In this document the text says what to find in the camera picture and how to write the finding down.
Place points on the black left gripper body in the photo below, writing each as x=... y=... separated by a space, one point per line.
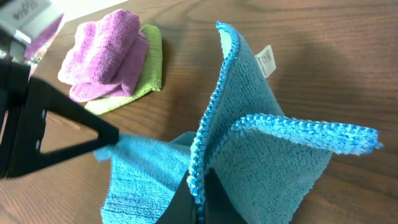
x=14 y=82

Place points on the folded green cloth under purple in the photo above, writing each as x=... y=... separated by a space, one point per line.
x=150 y=78

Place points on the blue microfiber cloth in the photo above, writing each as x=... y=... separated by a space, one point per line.
x=265 y=161

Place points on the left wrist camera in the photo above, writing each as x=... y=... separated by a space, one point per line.
x=27 y=19

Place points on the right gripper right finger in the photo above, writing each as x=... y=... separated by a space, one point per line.
x=220 y=202

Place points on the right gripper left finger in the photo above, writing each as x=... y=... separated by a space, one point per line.
x=180 y=205

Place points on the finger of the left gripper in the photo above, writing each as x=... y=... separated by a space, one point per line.
x=52 y=128

